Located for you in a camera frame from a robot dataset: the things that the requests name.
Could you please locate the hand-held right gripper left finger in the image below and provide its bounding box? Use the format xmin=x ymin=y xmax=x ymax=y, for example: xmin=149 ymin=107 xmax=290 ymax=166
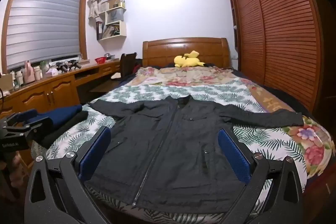
xmin=25 ymin=126 xmax=112 ymax=224

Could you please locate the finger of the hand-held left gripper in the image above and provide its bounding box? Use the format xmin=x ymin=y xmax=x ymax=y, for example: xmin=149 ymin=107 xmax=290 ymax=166
xmin=0 ymin=108 xmax=50 ymax=127
xmin=5 ymin=116 xmax=55 ymax=141

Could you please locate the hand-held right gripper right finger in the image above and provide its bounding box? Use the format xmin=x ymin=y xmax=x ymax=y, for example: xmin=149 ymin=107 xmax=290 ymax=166
xmin=218 ymin=129 xmax=305 ymax=224

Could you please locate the black jacket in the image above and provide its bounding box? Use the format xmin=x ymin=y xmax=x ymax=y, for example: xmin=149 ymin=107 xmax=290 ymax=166
xmin=84 ymin=94 xmax=304 ymax=210

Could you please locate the bed with leaf-print cover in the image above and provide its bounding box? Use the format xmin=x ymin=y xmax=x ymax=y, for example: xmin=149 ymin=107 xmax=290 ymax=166
xmin=31 ymin=84 xmax=309 ymax=223

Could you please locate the folded black garment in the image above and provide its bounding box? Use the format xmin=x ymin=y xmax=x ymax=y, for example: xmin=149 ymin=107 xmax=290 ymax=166
xmin=38 ymin=111 xmax=88 ymax=149

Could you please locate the folded navy garment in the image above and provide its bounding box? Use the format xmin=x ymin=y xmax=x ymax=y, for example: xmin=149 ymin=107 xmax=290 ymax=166
xmin=34 ymin=105 xmax=83 ymax=126

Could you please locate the wooden desk cabinet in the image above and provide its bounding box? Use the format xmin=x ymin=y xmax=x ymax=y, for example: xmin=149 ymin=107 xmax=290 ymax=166
xmin=0 ymin=60 xmax=122 ymax=135

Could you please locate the cardboard box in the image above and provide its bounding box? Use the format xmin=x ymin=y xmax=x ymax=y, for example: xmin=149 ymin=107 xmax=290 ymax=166
xmin=0 ymin=74 xmax=14 ymax=92

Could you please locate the pink bottle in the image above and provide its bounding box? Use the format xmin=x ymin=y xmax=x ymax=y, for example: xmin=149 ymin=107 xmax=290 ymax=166
xmin=24 ymin=61 xmax=35 ymax=83

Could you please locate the black mini tripod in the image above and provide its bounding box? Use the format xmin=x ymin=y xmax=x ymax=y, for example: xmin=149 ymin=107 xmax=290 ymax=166
xmin=68 ymin=60 xmax=82 ymax=72
xmin=56 ymin=62 xmax=69 ymax=74

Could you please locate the orange patterned blanket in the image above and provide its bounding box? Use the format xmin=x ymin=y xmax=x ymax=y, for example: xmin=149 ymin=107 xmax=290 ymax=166
xmin=249 ymin=86 xmax=292 ymax=113

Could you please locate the dark blue bedsheet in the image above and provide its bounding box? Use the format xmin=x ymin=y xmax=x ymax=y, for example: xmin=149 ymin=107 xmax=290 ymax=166
xmin=231 ymin=68 xmax=315 ymax=119

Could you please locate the dark wooden chair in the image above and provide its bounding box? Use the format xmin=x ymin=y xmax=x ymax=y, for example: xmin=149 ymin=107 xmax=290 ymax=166
xmin=110 ymin=53 xmax=138 ymax=81

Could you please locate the floral blanket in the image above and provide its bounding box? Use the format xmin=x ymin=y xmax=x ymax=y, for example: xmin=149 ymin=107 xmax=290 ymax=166
xmin=131 ymin=65 xmax=254 ymax=90

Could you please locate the grey window blind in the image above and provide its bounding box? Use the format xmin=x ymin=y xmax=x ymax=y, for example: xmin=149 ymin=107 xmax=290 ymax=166
xmin=5 ymin=0 xmax=82 ymax=70

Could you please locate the yellow plush toy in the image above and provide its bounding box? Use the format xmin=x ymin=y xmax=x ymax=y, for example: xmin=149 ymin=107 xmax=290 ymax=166
xmin=174 ymin=50 xmax=206 ymax=68

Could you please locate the wooden bed headboard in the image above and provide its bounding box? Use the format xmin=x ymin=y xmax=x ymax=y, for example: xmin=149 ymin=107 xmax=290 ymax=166
xmin=142 ymin=37 xmax=233 ymax=69

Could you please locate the wooden louvered wardrobe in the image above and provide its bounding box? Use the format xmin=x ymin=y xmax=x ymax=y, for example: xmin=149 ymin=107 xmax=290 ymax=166
xmin=224 ymin=0 xmax=331 ymax=114

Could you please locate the white wall shelf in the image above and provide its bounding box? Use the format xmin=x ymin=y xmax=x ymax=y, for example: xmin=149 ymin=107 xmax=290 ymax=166
xmin=96 ymin=0 xmax=127 ymax=41

